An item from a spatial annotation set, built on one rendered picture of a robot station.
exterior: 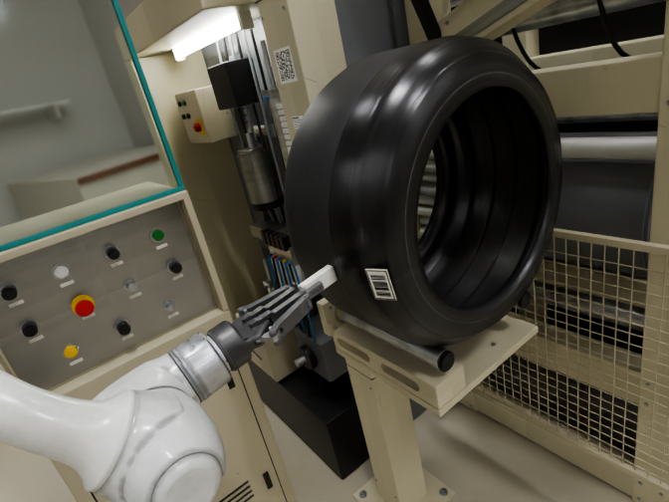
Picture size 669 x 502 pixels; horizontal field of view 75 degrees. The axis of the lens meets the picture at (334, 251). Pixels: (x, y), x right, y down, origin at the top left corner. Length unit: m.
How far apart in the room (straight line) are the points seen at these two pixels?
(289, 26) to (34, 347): 0.96
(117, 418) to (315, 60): 0.83
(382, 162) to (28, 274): 0.89
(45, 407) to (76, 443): 0.05
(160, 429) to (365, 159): 0.45
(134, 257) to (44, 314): 0.24
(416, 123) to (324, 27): 0.47
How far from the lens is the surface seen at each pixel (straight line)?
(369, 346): 1.07
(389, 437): 1.54
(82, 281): 1.27
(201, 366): 0.67
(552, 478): 1.92
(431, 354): 0.93
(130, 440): 0.51
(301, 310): 0.71
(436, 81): 0.74
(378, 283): 0.71
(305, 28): 1.08
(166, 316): 1.34
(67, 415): 0.52
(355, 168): 0.69
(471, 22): 1.22
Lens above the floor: 1.48
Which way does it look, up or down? 22 degrees down
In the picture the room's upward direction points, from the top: 13 degrees counter-clockwise
